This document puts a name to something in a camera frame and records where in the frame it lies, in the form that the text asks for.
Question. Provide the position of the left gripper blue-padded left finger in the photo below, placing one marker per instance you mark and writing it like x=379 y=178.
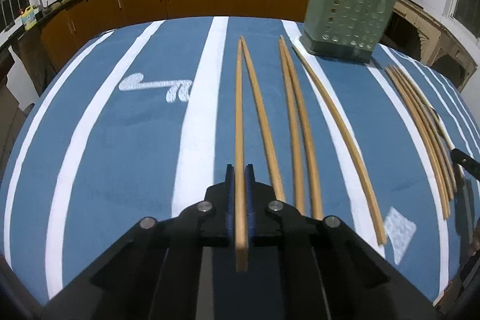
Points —
x=230 y=183

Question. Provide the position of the cream carved sideboard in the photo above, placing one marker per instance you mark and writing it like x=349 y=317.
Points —
x=414 y=32

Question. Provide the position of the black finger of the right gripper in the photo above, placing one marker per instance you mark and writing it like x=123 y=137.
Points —
x=467 y=162

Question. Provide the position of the yellow detergent bottle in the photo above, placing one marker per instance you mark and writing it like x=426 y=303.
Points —
x=28 y=17

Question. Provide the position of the blue white striped tablecloth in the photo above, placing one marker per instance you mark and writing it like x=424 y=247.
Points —
x=140 y=123

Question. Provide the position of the green perforated utensil holder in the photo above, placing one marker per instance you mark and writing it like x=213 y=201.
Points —
x=345 y=29

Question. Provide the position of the wooden kitchen base cabinets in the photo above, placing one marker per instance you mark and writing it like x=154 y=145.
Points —
x=64 y=33

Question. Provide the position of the wooden chopstick right bundle outer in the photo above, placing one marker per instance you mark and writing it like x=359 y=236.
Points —
x=434 y=118

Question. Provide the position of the wooden chopstick bundle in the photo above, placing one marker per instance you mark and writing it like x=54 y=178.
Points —
x=432 y=134
x=434 y=118
x=420 y=125
x=442 y=174

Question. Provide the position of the wooden chopstick right bundle inner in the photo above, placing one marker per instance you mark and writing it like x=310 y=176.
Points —
x=420 y=125

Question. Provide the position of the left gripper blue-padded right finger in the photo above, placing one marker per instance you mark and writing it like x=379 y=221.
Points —
x=249 y=177

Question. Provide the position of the wooden chopstick on white stripe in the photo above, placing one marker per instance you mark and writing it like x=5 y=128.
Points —
x=366 y=214

